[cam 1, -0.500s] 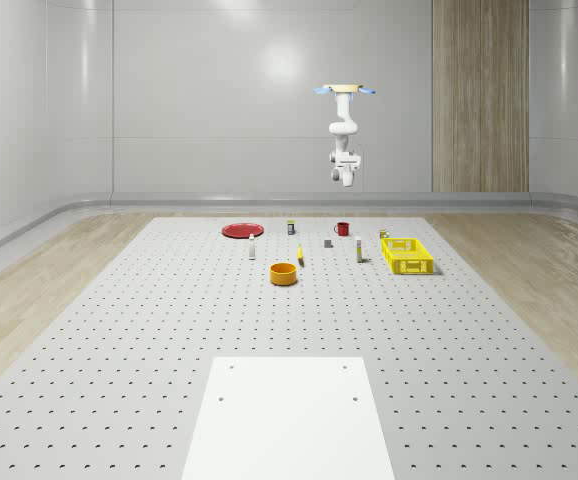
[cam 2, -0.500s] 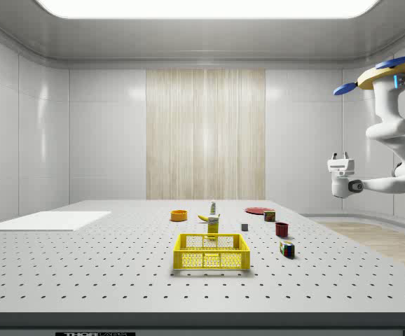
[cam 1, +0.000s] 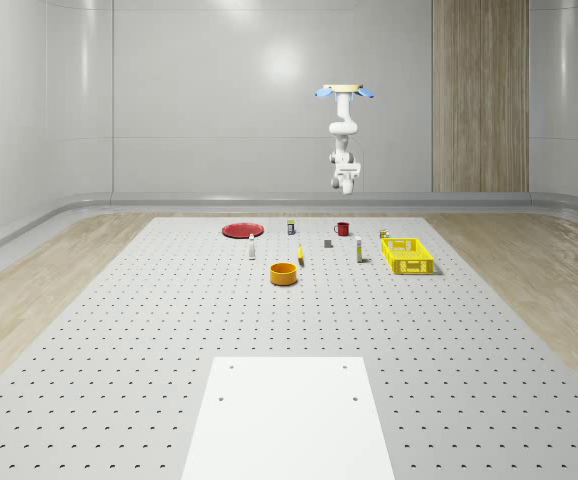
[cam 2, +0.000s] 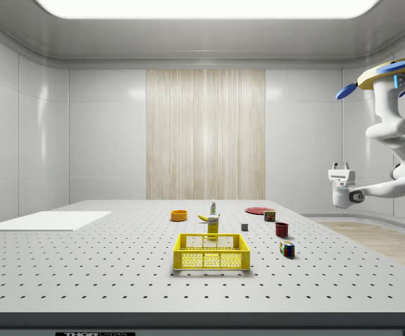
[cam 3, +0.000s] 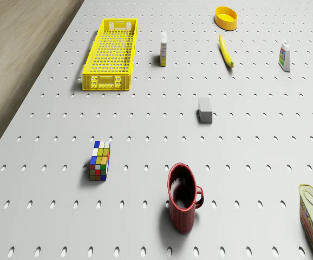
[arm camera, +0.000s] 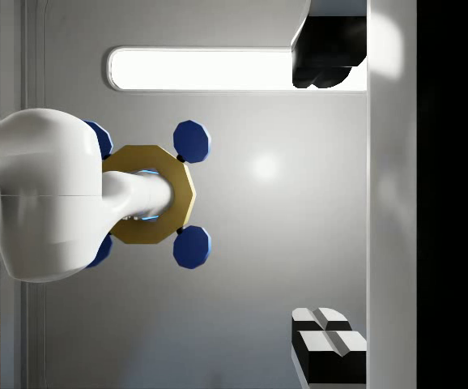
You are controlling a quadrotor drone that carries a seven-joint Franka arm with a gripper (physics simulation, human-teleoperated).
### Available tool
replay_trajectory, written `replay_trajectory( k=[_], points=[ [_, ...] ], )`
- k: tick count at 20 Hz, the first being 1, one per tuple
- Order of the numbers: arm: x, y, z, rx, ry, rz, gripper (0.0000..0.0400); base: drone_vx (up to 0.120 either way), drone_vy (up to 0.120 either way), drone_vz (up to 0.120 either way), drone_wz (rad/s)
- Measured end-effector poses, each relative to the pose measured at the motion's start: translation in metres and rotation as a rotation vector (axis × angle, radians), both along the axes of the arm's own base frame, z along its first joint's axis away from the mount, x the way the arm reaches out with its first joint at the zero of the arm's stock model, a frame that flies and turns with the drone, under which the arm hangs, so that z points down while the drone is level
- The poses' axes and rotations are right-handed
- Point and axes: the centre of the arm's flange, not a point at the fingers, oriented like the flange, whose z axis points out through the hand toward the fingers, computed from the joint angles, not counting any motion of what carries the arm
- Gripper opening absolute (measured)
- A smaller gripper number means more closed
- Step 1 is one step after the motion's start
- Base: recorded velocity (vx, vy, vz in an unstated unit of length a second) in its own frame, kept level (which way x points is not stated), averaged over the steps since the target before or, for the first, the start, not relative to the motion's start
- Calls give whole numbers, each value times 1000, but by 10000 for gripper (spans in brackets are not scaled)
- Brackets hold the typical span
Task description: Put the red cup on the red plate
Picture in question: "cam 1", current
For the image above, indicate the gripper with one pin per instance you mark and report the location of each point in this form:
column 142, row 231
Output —
column 350, row 170

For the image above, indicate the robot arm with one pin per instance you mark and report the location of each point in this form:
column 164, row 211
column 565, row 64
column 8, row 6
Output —
column 342, row 127

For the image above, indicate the red mug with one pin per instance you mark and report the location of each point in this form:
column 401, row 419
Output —
column 342, row 229

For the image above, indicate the yellow white carton box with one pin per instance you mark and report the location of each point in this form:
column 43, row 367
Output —
column 358, row 249

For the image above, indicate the drone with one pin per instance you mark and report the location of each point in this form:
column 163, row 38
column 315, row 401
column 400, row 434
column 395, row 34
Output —
column 343, row 88

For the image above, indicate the flat-sided can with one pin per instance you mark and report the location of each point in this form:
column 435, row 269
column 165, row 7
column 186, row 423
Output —
column 291, row 228

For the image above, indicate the banana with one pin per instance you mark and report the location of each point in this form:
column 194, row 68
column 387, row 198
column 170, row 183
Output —
column 300, row 254

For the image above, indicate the yellow basket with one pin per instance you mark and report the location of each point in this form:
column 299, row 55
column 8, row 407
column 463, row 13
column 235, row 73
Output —
column 411, row 265

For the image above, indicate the red plate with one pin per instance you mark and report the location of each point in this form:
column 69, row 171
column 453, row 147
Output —
column 242, row 230

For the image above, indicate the yellow bowl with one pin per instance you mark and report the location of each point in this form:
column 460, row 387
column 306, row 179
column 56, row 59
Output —
column 283, row 276

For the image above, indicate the small white bottle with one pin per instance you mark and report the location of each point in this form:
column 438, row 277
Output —
column 252, row 249

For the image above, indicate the white board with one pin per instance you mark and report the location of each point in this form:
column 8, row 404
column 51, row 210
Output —
column 289, row 425

